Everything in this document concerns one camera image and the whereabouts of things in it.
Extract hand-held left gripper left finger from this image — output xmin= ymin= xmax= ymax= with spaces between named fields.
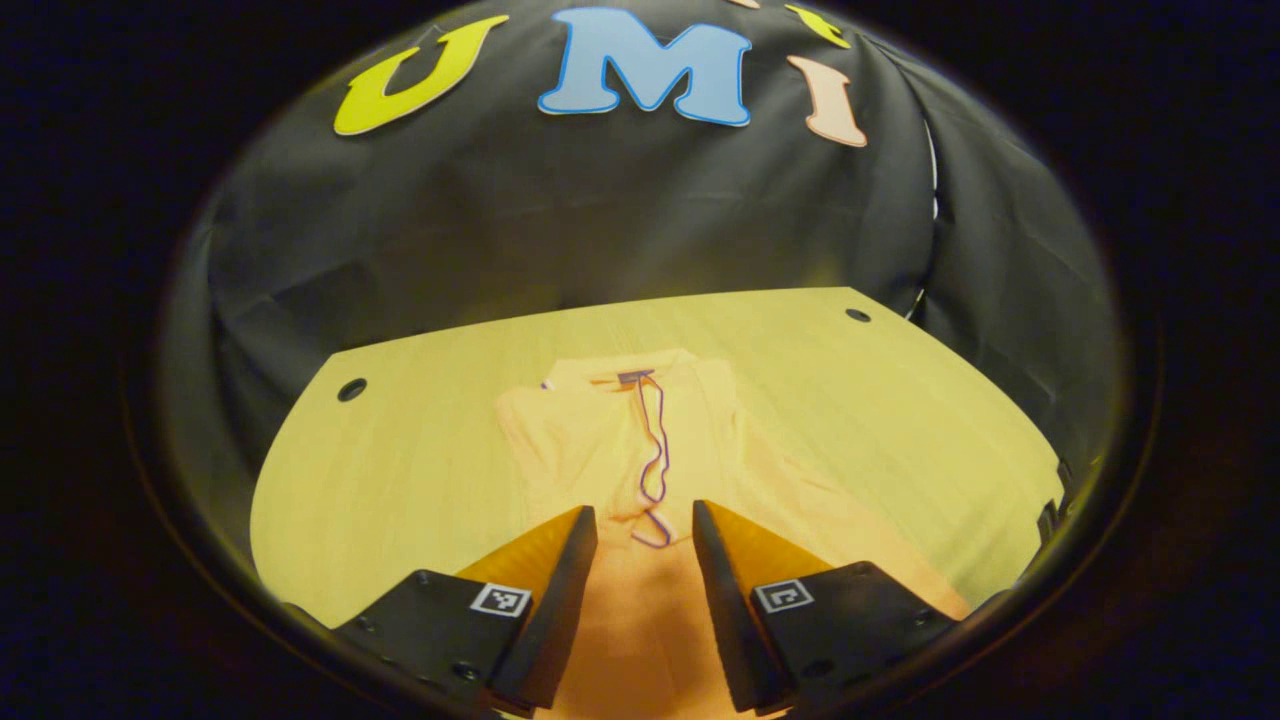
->
xmin=330 ymin=505 xmax=599 ymax=713

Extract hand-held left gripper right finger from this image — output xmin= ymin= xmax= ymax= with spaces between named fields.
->
xmin=691 ymin=499 xmax=961 ymax=715

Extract orange T-shirt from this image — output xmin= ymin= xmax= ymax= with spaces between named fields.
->
xmin=495 ymin=348 xmax=971 ymax=720

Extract black backdrop cloth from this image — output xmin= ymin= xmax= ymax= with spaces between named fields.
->
xmin=165 ymin=0 xmax=1126 ymax=521

